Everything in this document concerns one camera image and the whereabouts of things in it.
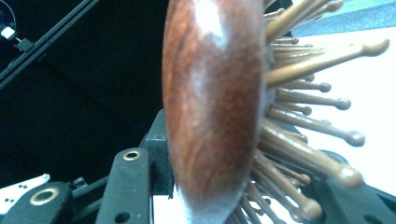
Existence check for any small white device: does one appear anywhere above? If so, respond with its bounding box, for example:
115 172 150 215
0 25 17 40

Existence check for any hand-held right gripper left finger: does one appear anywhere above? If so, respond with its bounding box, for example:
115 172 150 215
144 108 175 200

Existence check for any brown wooden hairbrush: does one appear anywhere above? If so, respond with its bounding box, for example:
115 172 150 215
162 0 391 224

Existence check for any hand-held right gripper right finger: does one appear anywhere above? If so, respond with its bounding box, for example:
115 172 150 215
311 174 396 224

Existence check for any black tripod stand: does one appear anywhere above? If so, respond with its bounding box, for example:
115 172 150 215
0 0 101 91

